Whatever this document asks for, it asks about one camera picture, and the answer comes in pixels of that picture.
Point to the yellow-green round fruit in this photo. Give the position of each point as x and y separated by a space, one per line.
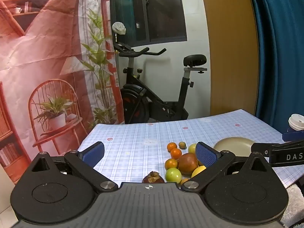
192 148

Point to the blue curtain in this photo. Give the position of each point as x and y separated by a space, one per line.
280 52

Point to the white towel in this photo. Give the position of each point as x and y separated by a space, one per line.
295 204

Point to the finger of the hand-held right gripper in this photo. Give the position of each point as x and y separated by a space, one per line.
293 136
261 150

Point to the red apple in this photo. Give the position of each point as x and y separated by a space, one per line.
187 163

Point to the dark window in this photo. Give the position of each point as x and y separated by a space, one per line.
161 11

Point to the beige plate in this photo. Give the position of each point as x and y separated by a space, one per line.
234 143

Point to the printed wall poster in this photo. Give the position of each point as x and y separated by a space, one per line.
47 40

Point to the small orange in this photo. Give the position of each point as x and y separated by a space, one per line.
184 181

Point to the small brown longan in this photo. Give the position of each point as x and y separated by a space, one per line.
182 144

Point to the yellow lemon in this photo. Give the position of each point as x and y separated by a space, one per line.
198 171

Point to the green round fruit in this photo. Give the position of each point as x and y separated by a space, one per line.
173 174

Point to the paper cup with white lid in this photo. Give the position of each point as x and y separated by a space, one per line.
295 122

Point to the black exercise bike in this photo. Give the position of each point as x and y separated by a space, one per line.
154 104

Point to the blue checked tablecloth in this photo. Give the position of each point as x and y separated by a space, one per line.
133 144

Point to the wooden panel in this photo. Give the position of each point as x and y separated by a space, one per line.
230 52

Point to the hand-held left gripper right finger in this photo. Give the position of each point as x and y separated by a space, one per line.
206 155

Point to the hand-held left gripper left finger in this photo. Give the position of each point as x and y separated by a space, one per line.
93 154

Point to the dark purple mangosteen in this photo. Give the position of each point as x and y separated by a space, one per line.
153 178

